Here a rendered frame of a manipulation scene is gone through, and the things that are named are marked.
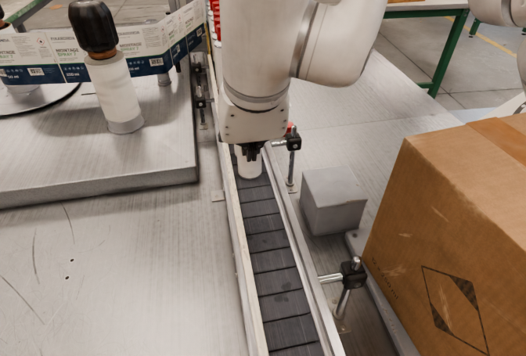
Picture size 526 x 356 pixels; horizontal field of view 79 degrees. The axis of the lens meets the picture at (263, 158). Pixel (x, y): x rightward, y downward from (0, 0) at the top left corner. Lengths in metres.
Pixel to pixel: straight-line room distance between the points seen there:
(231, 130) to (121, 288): 0.34
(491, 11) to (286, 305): 0.58
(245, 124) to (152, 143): 0.42
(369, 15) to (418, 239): 0.28
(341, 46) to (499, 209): 0.22
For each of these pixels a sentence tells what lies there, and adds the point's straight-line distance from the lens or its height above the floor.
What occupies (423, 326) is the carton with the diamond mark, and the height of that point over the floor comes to 0.90.
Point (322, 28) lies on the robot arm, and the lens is 0.32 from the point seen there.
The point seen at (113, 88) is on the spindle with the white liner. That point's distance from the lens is 0.82.
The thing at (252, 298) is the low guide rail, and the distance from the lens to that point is 0.49.
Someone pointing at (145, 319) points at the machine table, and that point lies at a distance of 0.60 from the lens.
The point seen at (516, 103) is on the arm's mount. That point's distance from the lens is 1.03.
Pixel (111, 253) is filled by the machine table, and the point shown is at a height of 0.83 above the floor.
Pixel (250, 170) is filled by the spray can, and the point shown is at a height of 0.91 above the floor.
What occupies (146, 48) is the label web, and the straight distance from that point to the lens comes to 1.02.
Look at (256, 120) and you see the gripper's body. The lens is 0.44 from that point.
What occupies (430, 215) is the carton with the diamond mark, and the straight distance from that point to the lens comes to 0.43.
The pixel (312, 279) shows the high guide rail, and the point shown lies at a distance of 0.46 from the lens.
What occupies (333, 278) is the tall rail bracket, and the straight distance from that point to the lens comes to 0.46.
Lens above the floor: 1.36
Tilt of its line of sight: 41 degrees down
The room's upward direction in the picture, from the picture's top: straight up
